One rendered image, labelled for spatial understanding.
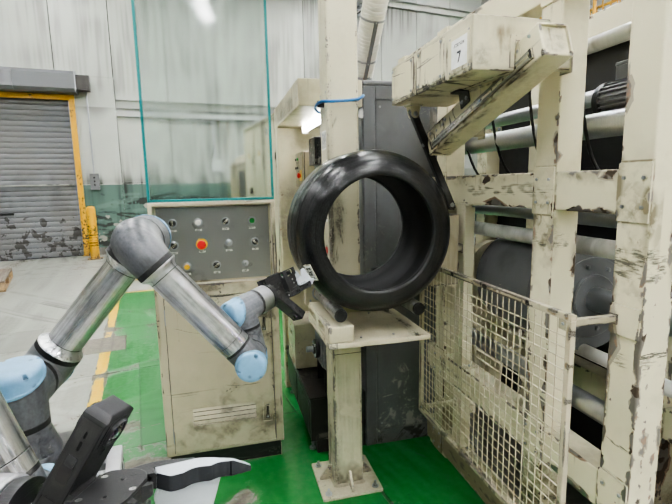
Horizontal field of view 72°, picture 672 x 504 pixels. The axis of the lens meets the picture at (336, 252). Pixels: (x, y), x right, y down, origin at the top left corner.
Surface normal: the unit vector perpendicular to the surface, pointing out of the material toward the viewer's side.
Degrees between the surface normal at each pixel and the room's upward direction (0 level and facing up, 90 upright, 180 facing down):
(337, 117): 90
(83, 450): 81
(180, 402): 90
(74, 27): 90
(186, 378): 90
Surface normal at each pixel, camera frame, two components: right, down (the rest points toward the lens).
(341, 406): 0.24, 0.14
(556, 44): 0.23, -0.18
